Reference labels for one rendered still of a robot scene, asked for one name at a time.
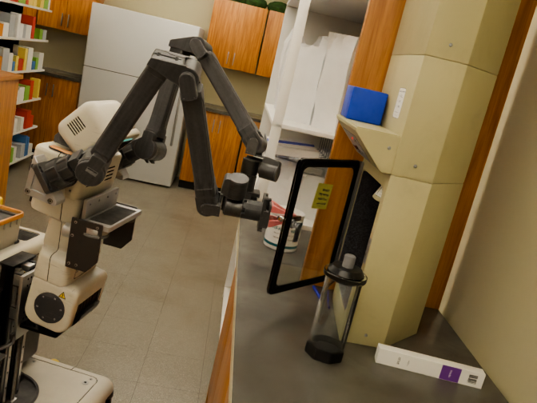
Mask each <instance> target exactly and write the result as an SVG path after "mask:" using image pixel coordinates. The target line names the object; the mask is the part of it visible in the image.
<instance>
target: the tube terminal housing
mask: <svg viewBox="0 0 537 403"><path fill-rule="evenodd" d="M496 79H497V76H495V75H494V74H489V73H488V72H485V71H482V70H479V69H476V68H475V67H472V66H469V65H465V64H462V63H458V62H452V61H448V60H445V59H442V58H435V57H432V56H428V55H392V56H391V60H390V62H389V66H388V71H387V74H386V78H385V81H384V86H383V89H382V92H381V93H385V94H388V99H387V102H386V106H385V108H384V114H383V117H382V120H381V123H380V125H381V126H383V127H384V128H385V129H387V130H390V131H392V132H393V133H395V134H398V135H400V137H401V139H400V144H399V146H398V150H397V152H396V157H395V161H394V163H393V167H392V172H391V173H390V174H382V173H381V172H380V171H379V170H378V169H377V168H376V167H374V166H373V165H372V164H371V163H370V162H368V161H367V160H366V159H365V158H364V160H363V162H364V167H363V170H362V173H363V172H364V171H367V172H368V173H369V174H371V175H372V176H373V177H374V178H375V179H376V180H377V181H378V182H379V183H380V184H381V185H382V186H383V191H382V195H381V199H380V204H379V206H378V210H377V213H376V218H375V221H374V224H373V227H372V232H371V235H370V238H371V239H372V241H371V245H370V248H369V251H368V256H367V259H366V262H365V264H364V263H362V266H361V269H362V271H363V273H365V274H366V276H367V277H368V280H367V283H366V285H364V286H362V288H361V291H360V296H359V300H358V302H357V306H356V311H355V313H354V317H353V319H352V324H351V328H350V330H349V334H348V339H347V342H351V343H355V344H360V345H367V346H372V347H376V348H377V346H378V343H380V344H384V345H392V344H394V343H396V342H398V341H401V340H403V339H405V338H407V337H410V336H412V335H414V334H416V333H417V329H418V327H419V324H420V320H421V317H422V314H423V311H424V307H425V305H426V302H427V299H428V294H429V292H430V289H431V287H432V282H433V279H434V276H435V274H436V269H437V266H438V264H439V261H440V257H441V253H442V251H443V248H444V244H445V241H446V238H447V235H448V231H449V229H450V226H451V221H452V219H453V216H454V213H455V208H456V206H457V203H458V200H459V196H460V193H461V190H462V188H463V183H464V180H465V177H466V175H467V171H468V167H469V165H470V162H471V158H472V155H473V152H474V149H475V145H476V143H477V140H478V136H479V132H480V130H481V127H482V124H483V120H484V117H485V114H486V112H487V107H488V104H489V101H490V99H491V95H492V91H493V89H494V86H495V82H496ZM400 87H402V88H406V93H405V95H404V100H403V104H402V107H401V110H400V115H399V118H398V119H396V118H393V117H392V115H393V111H394V109H395V105H396V100H397V97H398V94H399V91H400ZM361 176H362V174H361ZM361 176H360V179H361ZM359 184H360V182H359Z"/></svg>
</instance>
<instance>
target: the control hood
mask: <svg viewBox="0 0 537 403"><path fill-rule="evenodd" d="M336 118H337V119H338V121H339V123H340V124H341V126H342V128H343V127H344V128H345V129H346V130H348V131H349V132H350V133H352V134H353V135H355V137H356V139H357V141H358V142H359V143H360V145H361V147H362V149H363V151H364V152H365V154H366V155H367V157H368V159H369V161H370V163H371V164H372V165H373V166H374V167H376V168H377V169H378V170H379V171H380V172H381V173H382V174H390V173H391V172H392V167H393V163H394V161H395V157H396V152H397V150H398V146H399V144H400V139H401V137H400V135H398V134H395V133H393V132H392V131H390V130H387V129H385V128H384V127H383V126H377V125H373V124H369V123H366V122H359V121H356V120H352V119H348V118H346V117H344V116H342V115H341V114H337V115H336Z"/></svg>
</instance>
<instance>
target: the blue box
mask: <svg viewBox="0 0 537 403"><path fill-rule="evenodd" d="M387 99H388V94H385V93H381V92H378V91H375V90H368V89H365V88H361V87H357V86H351V85H348V88H347V92H346V95H345V99H344V104H343V107H342V110H341V115H342V116H344V117H346V118H348V119H352V120H356V121H359V122H366V123H369V124H373V125H377V126H380V123H381V120H382V117H383V114H384V108H385V106H386V102H387Z"/></svg>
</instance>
